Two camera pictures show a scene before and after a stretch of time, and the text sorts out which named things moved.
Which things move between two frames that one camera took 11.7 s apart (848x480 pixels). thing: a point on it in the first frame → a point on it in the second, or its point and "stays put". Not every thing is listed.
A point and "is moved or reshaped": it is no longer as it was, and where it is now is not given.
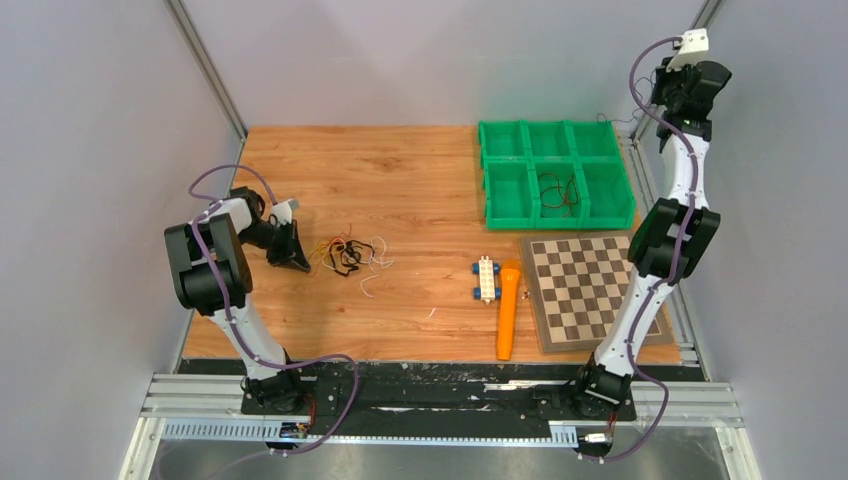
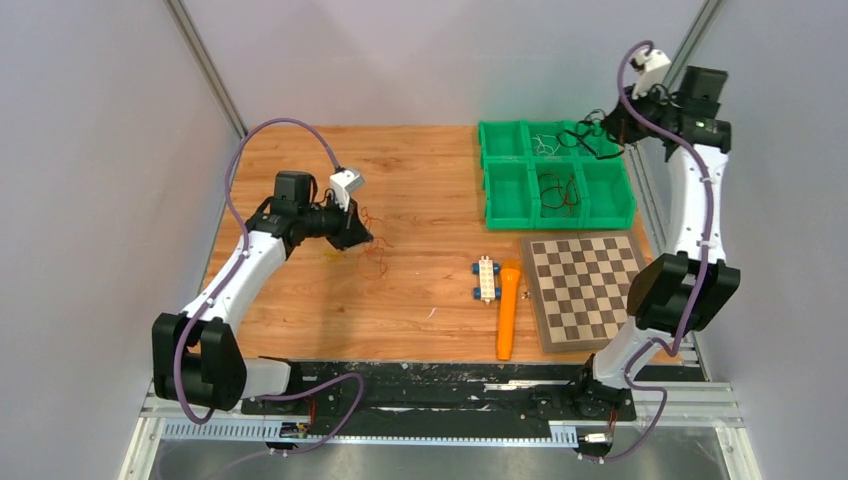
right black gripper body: [666, 90] → [650, 107]
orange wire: [341, 234] is moved or reshaped
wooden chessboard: [578, 284] stays put
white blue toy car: [487, 270] stays put
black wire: [348, 262] → [594, 132]
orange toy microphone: [509, 283] stays put
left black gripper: [291, 253] → [351, 231]
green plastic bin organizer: [554, 175] stays put
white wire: [369, 263] → [546, 144]
